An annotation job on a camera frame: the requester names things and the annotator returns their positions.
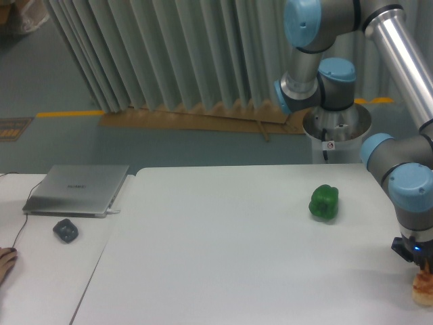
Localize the brown cardboard sheet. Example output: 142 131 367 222
99 100 308 141

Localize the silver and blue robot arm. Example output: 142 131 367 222
274 1 432 272

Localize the silver closed laptop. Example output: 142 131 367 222
22 165 129 217

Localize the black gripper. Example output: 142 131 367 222
391 236 432 271

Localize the toasted bread slice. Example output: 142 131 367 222
411 261 433 307

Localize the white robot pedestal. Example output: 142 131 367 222
302 104 371 164

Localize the grey-green pleated curtain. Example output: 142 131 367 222
46 1 432 117

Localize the person's hand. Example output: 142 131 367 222
0 248 18 284

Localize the white usb plug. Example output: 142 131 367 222
106 209 121 215

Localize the black small controller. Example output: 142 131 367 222
53 219 79 244

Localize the green bell pepper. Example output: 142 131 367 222
309 184 339 221

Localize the black mouse cable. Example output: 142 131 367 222
0 172 48 249

